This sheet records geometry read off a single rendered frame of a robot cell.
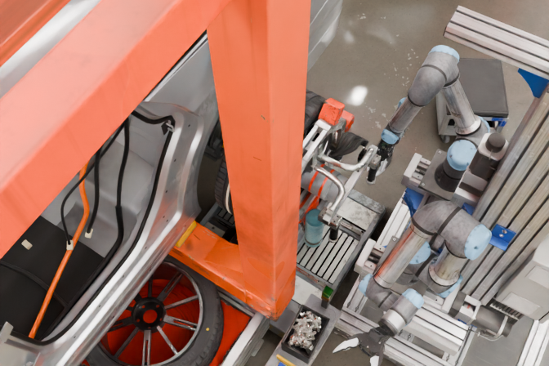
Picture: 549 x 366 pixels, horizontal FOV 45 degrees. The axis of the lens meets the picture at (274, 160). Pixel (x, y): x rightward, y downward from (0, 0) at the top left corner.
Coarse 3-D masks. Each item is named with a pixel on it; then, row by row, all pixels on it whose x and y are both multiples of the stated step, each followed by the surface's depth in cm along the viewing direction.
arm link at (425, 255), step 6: (426, 246) 258; (420, 252) 256; (426, 252) 256; (432, 252) 259; (414, 258) 255; (420, 258) 255; (426, 258) 256; (432, 258) 257; (408, 264) 258; (414, 264) 257; (420, 264) 256; (426, 264) 256; (408, 270) 264; (414, 270) 258; (420, 270) 256
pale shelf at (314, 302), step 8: (312, 296) 310; (304, 304) 308; (312, 304) 308; (320, 304) 308; (320, 312) 306; (328, 312) 306; (336, 312) 306; (336, 320) 304; (328, 328) 302; (280, 344) 299; (320, 344) 299; (280, 352) 297; (272, 360) 296; (280, 360) 296; (288, 360) 296; (296, 360) 296; (312, 360) 295
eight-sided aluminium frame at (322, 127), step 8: (320, 120) 279; (344, 120) 294; (312, 128) 276; (320, 128) 277; (328, 128) 276; (336, 128) 287; (344, 128) 302; (312, 136) 276; (320, 136) 274; (328, 136) 309; (304, 144) 273; (320, 144) 276; (328, 144) 315; (336, 144) 311; (312, 152) 271; (328, 152) 318; (304, 160) 269; (320, 160) 318; (304, 168) 271; (304, 192) 318; (312, 200) 318; (304, 208) 313
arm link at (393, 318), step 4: (384, 312) 228; (388, 312) 226; (392, 312) 225; (384, 316) 225; (388, 316) 224; (392, 316) 224; (396, 316) 224; (400, 316) 224; (388, 320) 223; (392, 320) 223; (396, 320) 223; (400, 320) 223; (392, 324) 223; (396, 324) 223; (400, 324) 223; (404, 324) 225; (396, 328) 223; (400, 328) 224
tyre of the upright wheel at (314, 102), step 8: (312, 96) 285; (320, 96) 291; (312, 104) 280; (320, 104) 282; (312, 112) 276; (304, 120) 272; (312, 120) 279; (304, 128) 274; (224, 160) 275; (224, 168) 276; (216, 176) 280; (224, 176) 277; (216, 184) 281; (224, 184) 279; (216, 192) 285; (224, 192) 283; (216, 200) 291; (224, 200) 288; (224, 208) 296; (232, 208) 287
